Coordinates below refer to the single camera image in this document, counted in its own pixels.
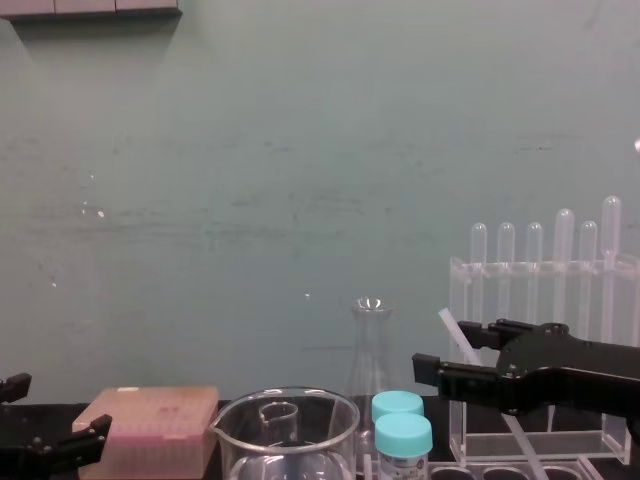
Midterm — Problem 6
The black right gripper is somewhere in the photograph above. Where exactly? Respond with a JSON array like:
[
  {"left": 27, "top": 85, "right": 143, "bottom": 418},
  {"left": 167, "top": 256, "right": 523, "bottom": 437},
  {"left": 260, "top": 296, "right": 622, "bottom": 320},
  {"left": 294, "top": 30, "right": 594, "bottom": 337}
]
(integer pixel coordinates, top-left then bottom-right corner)
[{"left": 411, "top": 317, "right": 640, "bottom": 419}]

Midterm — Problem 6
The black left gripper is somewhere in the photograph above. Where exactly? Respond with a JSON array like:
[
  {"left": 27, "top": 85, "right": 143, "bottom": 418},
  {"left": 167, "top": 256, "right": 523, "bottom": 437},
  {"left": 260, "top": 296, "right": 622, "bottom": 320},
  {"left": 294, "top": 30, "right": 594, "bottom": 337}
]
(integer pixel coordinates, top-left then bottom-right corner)
[{"left": 0, "top": 372, "right": 114, "bottom": 480}]

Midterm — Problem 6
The clear glass stirring rod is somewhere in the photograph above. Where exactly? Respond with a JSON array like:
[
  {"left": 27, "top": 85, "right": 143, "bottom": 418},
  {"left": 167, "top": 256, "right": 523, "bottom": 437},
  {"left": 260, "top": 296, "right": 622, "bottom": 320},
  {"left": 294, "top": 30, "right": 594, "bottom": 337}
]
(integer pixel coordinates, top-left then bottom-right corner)
[{"left": 438, "top": 307, "right": 547, "bottom": 480}]

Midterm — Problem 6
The teal capped sample vial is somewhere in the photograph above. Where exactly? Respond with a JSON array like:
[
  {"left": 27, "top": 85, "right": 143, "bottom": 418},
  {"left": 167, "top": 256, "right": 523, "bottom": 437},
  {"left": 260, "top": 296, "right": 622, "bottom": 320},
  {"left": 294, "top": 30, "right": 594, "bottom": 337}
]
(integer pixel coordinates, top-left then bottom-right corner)
[
  {"left": 370, "top": 390, "right": 425, "bottom": 422},
  {"left": 373, "top": 412, "right": 434, "bottom": 480}
]

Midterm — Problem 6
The clear glass conical flask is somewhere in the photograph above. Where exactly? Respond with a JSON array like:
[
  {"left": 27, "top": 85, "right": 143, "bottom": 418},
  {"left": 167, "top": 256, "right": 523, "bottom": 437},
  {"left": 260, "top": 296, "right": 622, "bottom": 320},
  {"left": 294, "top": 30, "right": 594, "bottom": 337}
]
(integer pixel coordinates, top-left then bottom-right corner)
[{"left": 344, "top": 296, "right": 401, "bottom": 471}]

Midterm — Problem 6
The clear acrylic tube rack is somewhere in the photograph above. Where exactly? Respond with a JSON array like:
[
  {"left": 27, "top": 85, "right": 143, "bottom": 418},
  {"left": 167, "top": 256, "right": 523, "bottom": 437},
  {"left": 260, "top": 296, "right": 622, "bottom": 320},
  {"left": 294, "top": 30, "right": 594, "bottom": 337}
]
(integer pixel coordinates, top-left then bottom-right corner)
[{"left": 448, "top": 252, "right": 640, "bottom": 466}]

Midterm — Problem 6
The pink pipette tip box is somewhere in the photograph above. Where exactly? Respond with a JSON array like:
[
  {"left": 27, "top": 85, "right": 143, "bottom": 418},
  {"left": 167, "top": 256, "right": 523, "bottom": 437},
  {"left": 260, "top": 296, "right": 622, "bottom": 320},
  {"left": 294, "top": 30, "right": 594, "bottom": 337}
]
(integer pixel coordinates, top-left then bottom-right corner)
[{"left": 71, "top": 384, "right": 222, "bottom": 480}]

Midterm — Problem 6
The clear plastic well plate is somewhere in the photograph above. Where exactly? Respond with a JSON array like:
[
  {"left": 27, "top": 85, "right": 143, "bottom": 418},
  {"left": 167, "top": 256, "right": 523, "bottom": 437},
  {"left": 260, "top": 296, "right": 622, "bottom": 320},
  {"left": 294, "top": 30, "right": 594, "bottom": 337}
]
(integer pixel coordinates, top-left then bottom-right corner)
[{"left": 428, "top": 455, "right": 597, "bottom": 480}]

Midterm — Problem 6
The large clear glass beaker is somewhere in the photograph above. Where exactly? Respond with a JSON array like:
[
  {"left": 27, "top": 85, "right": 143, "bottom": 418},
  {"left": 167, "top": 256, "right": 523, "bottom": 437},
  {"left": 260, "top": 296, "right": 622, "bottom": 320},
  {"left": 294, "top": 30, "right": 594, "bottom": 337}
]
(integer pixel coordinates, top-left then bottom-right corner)
[{"left": 208, "top": 385, "right": 362, "bottom": 480}]

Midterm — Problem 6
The small clear glass beaker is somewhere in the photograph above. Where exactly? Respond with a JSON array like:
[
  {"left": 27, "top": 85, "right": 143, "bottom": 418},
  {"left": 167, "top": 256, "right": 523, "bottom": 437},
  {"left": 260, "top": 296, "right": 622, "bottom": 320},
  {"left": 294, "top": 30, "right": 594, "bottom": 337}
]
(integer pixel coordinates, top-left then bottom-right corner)
[{"left": 257, "top": 400, "right": 300, "bottom": 447}]

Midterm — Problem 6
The grey wall cabinet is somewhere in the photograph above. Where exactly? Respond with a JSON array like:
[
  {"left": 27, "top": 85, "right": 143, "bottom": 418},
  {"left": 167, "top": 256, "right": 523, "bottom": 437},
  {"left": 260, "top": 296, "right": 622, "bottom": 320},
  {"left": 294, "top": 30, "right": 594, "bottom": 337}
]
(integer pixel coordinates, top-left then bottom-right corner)
[{"left": 0, "top": 0, "right": 184, "bottom": 22}]

